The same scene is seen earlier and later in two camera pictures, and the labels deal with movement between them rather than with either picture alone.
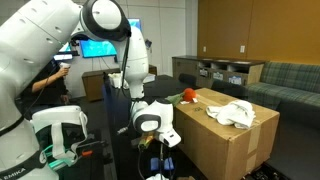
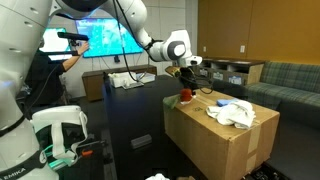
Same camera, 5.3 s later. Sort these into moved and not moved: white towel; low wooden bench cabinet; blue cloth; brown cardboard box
Moved: blue cloth
Not moved: low wooden bench cabinet; white towel; brown cardboard box
